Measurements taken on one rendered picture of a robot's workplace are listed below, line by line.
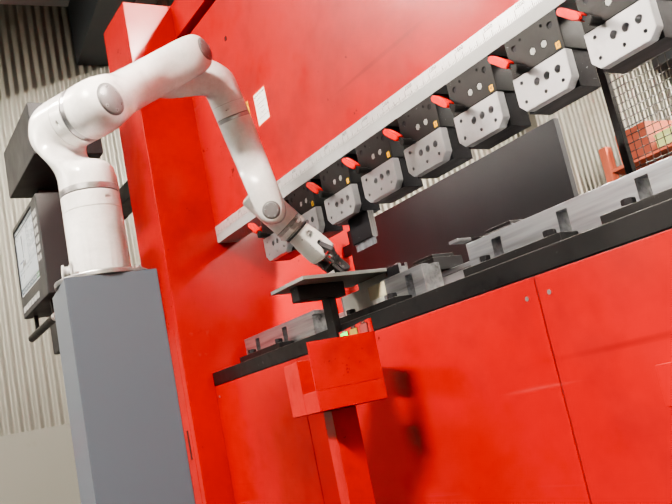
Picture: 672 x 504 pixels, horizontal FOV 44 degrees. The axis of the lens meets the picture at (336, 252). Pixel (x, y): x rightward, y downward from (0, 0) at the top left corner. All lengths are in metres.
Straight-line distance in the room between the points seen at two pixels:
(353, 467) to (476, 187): 1.16
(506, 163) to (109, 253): 1.35
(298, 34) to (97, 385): 1.33
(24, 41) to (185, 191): 2.62
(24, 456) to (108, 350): 3.23
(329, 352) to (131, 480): 0.49
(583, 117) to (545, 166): 4.77
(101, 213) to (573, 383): 0.97
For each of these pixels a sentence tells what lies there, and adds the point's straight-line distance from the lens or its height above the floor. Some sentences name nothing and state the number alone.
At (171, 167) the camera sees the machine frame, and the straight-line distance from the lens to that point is 3.11.
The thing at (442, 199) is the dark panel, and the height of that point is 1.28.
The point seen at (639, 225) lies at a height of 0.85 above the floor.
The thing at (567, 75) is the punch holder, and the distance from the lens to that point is 1.74.
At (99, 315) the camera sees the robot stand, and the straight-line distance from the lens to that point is 1.65.
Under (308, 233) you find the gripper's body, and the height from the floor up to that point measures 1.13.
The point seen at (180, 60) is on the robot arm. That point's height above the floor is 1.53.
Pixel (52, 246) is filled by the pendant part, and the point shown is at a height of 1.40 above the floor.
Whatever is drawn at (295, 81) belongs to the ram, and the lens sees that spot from 2.57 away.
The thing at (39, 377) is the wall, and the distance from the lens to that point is 4.90.
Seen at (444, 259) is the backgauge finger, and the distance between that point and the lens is 2.40.
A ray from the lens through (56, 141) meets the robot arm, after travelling 1.85.
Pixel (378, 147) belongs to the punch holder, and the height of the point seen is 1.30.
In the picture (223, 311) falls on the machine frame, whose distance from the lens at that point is 3.02.
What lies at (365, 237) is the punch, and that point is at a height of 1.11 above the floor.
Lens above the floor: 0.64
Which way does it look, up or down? 11 degrees up
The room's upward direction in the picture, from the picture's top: 12 degrees counter-clockwise
